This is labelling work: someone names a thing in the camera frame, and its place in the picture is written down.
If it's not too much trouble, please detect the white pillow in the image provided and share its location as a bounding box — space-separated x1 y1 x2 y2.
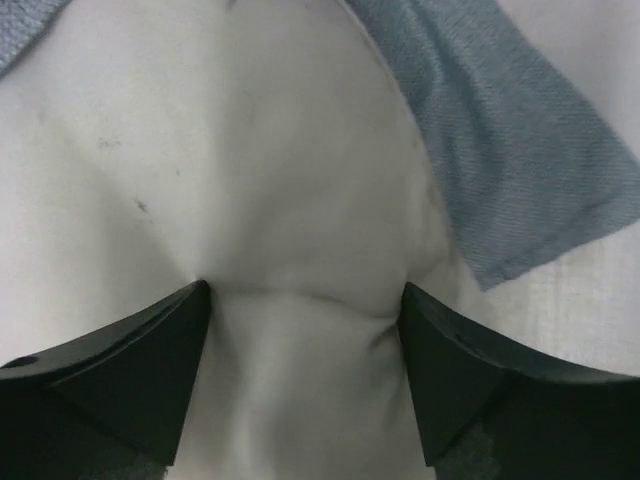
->
1 1 468 479

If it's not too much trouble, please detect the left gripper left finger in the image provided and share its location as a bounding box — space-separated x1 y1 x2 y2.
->
1 281 210 479

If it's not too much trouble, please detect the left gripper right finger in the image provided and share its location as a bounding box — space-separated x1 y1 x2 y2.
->
398 284 639 480

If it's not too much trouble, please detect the blue-grey pillowcase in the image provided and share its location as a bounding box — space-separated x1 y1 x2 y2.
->
1 1 639 298

